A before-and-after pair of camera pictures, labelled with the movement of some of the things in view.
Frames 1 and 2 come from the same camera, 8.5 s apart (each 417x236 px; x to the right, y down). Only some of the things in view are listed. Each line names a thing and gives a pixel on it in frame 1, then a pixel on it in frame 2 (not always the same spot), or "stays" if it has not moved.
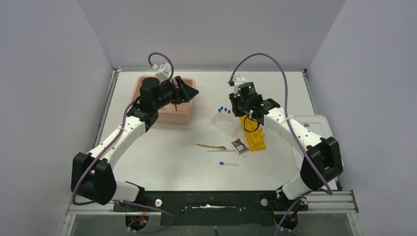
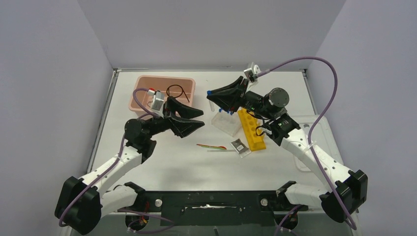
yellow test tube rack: (253, 133) stays
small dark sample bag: (243, 150) stays
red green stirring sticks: (220, 147) stays
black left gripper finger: (187, 92) to (173, 105)
